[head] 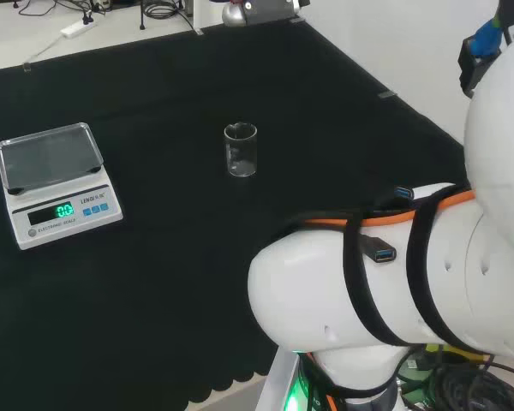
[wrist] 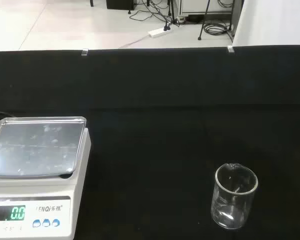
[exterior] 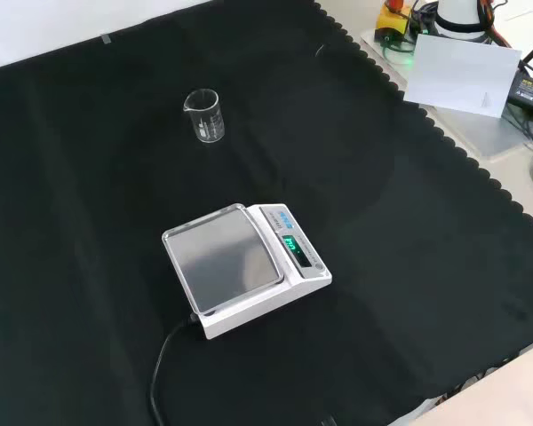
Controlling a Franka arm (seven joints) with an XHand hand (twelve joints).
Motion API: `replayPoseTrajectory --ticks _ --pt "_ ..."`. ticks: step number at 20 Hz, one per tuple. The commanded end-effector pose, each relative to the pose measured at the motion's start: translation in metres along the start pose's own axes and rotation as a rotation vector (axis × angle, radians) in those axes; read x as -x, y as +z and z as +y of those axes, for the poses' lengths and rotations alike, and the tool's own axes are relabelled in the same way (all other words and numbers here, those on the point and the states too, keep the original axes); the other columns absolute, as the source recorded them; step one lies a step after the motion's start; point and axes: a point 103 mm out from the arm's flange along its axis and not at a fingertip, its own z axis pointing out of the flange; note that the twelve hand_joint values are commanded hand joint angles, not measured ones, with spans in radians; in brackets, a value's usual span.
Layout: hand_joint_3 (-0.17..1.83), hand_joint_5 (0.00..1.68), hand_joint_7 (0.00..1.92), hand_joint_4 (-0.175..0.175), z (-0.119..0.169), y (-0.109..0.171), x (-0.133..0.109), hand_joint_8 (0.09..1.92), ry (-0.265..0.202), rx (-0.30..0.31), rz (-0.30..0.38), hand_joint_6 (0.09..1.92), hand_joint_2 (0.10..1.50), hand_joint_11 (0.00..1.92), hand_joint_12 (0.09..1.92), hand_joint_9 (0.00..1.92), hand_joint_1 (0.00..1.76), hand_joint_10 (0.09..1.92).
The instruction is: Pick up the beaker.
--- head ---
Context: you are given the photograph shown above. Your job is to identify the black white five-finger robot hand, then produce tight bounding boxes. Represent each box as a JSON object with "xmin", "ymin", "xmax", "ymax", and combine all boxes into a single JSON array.
[{"xmin": 221, "ymin": 0, "xmax": 304, "ymax": 28}]

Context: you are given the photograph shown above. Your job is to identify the clear glass beaker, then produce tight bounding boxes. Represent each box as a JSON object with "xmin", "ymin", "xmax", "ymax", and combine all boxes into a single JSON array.
[{"xmin": 223, "ymin": 122, "xmax": 258, "ymax": 178}]

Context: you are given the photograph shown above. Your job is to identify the white power strip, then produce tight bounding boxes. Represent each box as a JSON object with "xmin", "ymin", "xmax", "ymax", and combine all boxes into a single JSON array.
[{"xmin": 60, "ymin": 20, "xmax": 99, "ymax": 39}]

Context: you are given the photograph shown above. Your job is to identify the black box blue connector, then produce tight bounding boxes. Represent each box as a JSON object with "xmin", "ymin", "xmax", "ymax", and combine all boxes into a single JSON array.
[{"xmin": 457, "ymin": 15, "xmax": 505, "ymax": 100}]

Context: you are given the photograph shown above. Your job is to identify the black bench cloth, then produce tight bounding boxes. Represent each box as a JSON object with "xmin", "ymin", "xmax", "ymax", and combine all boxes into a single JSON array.
[{"xmin": 0, "ymin": 18, "xmax": 471, "ymax": 411}]

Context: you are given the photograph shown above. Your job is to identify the white electronic balance steel pan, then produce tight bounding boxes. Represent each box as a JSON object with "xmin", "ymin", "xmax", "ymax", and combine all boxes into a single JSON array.
[{"xmin": 0, "ymin": 122, "xmax": 124, "ymax": 251}]

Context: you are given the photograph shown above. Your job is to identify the coiled black cable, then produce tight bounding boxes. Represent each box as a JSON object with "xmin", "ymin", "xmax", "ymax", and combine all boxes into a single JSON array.
[{"xmin": 142, "ymin": 0, "xmax": 182, "ymax": 19}]

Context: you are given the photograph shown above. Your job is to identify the tangled black cables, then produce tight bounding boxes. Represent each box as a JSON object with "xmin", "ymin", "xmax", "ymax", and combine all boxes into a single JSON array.
[{"xmin": 11, "ymin": 0, "xmax": 115, "ymax": 17}]

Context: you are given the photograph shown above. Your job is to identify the orange cable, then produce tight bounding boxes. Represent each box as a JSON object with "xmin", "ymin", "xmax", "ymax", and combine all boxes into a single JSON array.
[{"xmin": 303, "ymin": 189, "xmax": 476, "ymax": 229}]

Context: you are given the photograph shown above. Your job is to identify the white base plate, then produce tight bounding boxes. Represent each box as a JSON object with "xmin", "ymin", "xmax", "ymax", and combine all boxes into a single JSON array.
[{"xmin": 254, "ymin": 345, "xmax": 303, "ymax": 411}]

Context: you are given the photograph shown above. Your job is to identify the black cable bundle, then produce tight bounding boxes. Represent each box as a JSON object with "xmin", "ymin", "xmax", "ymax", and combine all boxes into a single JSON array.
[{"xmin": 427, "ymin": 354, "xmax": 514, "ymax": 411}]

